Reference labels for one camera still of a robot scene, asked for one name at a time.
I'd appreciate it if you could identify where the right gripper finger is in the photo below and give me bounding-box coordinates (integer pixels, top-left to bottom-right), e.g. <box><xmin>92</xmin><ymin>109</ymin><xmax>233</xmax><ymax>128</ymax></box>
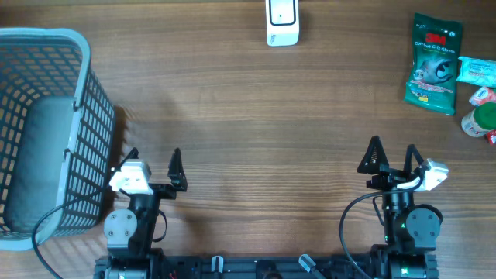
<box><xmin>403</xmin><ymin>144</ymin><xmax>424</xmax><ymax>174</ymax></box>
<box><xmin>357</xmin><ymin>136</ymin><xmax>389</xmax><ymax>174</ymax></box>

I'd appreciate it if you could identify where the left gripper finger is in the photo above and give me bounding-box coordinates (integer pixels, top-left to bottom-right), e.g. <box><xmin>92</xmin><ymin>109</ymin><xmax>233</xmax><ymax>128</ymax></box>
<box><xmin>167</xmin><ymin>148</ymin><xmax>188</xmax><ymax>191</ymax></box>
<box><xmin>115</xmin><ymin>147</ymin><xmax>139</xmax><ymax>171</ymax></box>

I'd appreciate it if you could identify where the green 3M gloves packet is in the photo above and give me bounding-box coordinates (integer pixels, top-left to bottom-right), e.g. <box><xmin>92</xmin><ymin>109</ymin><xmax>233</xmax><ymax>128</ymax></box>
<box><xmin>404</xmin><ymin>13</ymin><xmax>463</xmax><ymax>115</ymax></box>

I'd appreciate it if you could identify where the red stick sachet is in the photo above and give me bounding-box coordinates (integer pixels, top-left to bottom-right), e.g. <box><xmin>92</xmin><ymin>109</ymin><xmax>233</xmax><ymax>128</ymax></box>
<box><xmin>485</xmin><ymin>130</ymin><xmax>496</xmax><ymax>145</ymax></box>

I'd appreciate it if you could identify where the green lid jar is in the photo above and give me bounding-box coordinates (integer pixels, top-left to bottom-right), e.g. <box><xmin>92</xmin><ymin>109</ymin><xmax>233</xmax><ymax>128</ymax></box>
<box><xmin>461</xmin><ymin>102</ymin><xmax>496</xmax><ymax>137</ymax></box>

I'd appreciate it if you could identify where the red white small packet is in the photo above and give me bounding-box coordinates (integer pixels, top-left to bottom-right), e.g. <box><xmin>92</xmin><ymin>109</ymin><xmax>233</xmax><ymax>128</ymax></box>
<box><xmin>469</xmin><ymin>87</ymin><xmax>496</xmax><ymax>107</ymax></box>

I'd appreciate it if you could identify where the teal snack packet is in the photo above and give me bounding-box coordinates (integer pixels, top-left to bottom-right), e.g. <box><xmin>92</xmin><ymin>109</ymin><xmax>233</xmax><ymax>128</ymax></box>
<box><xmin>456</xmin><ymin>57</ymin><xmax>495</xmax><ymax>88</ymax></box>

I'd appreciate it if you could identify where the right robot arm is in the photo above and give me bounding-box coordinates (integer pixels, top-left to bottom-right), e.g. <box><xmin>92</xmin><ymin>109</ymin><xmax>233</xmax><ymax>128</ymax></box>
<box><xmin>357</xmin><ymin>136</ymin><xmax>449</xmax><ymax>278</ymax></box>

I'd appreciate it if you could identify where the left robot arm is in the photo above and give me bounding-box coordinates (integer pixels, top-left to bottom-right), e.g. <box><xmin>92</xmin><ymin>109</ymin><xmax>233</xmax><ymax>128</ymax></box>
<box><xmin>93</xmin><ymin>148</ymin><xmax>188</xmax><ymax>279</ymax></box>

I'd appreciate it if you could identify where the white barcode scanner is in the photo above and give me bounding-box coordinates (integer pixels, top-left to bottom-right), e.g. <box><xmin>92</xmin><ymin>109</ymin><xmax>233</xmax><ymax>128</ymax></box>
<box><xmin>265</xmin><ymin>0</ymin><xmax>300</xmax><ymax>47</ymax></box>

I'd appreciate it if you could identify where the grey plastic mesh basket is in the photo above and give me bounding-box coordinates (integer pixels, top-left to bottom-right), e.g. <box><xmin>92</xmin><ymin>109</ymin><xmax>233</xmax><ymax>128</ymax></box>
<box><xmin>1</xmin><ymin>28</ymin><xmax>115</xmax><ymax>251</ymax></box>

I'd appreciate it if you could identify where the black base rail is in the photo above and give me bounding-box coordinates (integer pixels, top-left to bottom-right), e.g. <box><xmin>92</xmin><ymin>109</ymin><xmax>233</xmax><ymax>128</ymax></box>
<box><xmin>93</xmin><ymin>253</ymin><xmax>439</xmax><ymax>279</ymax></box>

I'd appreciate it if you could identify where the black right camera cable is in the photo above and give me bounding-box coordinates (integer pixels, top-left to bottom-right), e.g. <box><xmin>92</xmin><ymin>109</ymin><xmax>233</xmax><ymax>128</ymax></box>
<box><xmin>339</xmin><ymin>176</ymin><xmax>425</xmax><ymax>279</ymax></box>

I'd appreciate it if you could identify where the black camera cable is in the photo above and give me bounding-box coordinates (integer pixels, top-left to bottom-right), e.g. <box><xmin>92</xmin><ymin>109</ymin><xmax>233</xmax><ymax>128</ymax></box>
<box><xmin>339</xmin><ymin>176</ymin><xmax>425</xmax><ymax>279</ymax></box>
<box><xmin>31</xmin><ymin>185</ymin><xmax>113</xmax><ymax>279</ymax></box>

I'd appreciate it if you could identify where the black left camera cable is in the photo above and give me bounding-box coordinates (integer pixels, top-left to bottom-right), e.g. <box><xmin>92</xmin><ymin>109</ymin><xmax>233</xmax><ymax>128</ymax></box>
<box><xmin>31</xmin><ymin>185</ymin><xmax>113</xmax><ymax>279</ymax></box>

